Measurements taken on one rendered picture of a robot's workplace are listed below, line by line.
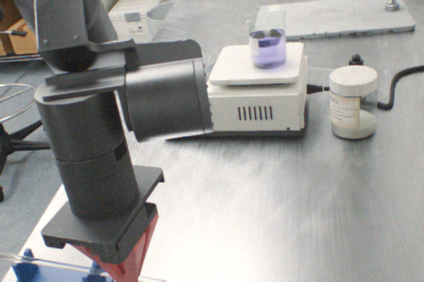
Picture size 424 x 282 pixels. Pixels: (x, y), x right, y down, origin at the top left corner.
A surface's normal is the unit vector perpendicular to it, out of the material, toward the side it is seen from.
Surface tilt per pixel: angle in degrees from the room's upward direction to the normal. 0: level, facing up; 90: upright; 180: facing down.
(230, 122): 90
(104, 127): 90
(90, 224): 0
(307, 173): 0
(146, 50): 44
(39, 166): 0
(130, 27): 90
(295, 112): 90
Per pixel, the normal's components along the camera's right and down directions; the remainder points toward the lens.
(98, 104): 0.76, 0.25
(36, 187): -0.14, -0.85
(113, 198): 0.47, 0.40
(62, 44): -0.04, -0.27
